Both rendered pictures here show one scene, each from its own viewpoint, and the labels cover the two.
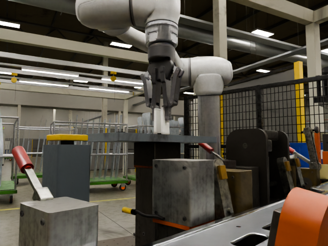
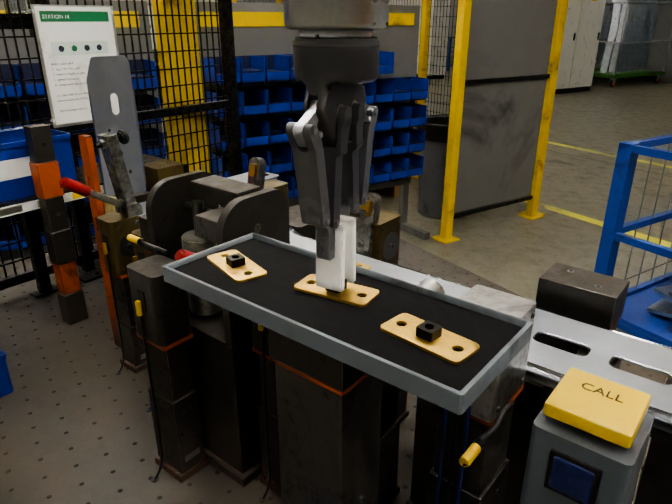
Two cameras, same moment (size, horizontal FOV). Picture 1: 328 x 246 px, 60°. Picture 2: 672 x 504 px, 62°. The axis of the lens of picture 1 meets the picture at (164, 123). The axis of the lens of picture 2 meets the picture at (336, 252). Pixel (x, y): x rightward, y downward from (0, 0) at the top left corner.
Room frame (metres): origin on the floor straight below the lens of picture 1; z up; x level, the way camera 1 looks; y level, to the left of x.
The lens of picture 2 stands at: (0.79, 0.52, 1.42)
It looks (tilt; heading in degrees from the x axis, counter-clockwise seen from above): 23 degrees down; 266
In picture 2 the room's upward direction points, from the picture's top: straight up
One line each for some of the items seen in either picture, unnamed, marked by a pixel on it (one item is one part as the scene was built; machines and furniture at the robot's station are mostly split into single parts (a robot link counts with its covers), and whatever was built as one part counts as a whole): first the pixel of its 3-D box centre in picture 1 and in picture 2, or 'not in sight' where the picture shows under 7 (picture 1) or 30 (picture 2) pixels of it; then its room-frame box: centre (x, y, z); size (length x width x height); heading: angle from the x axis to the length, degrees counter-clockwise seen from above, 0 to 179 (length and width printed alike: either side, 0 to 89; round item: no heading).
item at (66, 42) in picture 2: not in sight; (82, 66); (1.38, -1.15, 1.30); 0.23 x 0.02 x 0.31; 47
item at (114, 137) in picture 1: (157, 139); (328, 299); (0.77, 0.02, 1.16); 0.37 x 0.14 x 0.02; 137
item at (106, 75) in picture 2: not in sight; (117, 129); (1.23, -0.89, 1.17); 0.12 x 0.01 x 0.34; 47
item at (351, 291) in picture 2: not in sight; (336, 285); (0.76, 0.01, 1.17); 0.08 x 0.04 x 0.01; 146
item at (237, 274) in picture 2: not in sight; (235, 261); (0.87, -0.06, 1.17); 0.08 x 0.04 x 0.01; 121
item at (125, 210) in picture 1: (142, 214); (488, 432); (0.59, 0.04, 1.00); 0.12 x 0.01 x 0.01; 47
